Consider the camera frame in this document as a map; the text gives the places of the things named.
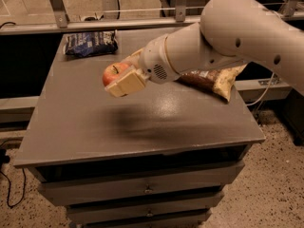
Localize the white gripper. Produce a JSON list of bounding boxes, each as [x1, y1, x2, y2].
[[104, 34, 179, 97]]

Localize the middle grey drawer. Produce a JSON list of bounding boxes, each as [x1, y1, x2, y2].
[[67, 188, 223, 224]]

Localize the grey drawer cabinet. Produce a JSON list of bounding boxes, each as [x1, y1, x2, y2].
[[13, 26, 266, 228]]

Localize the metal frame rail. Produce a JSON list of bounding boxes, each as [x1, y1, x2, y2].
[[0, 0, 304, 36]]

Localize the blue chip bag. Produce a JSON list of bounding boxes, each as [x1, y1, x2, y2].
[[64, 31, 118, 58]]

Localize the red apple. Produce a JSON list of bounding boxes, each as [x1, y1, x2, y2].
[[103, 63, 129, 86]]

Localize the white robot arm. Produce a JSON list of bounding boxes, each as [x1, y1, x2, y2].
[[104, 0, 304, 97]]

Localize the grey drawer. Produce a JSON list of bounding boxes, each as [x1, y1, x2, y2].
[[67, 188, 223, 224], [83, 208, 213, 228], [39, 161, 244, 206]]

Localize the top grey drawer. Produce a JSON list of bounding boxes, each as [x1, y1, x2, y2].
[[39, 161, 244, 206]]

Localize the brown yellow chip bag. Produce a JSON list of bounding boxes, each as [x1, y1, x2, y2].
[[178, 65, 246, 102]]

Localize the white thin cable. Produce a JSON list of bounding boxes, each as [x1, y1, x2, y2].
[[245, 71, 276, 107]]

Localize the bottom grey drawer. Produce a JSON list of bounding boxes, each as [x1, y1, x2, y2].
[[83, 208, 213, 228]]

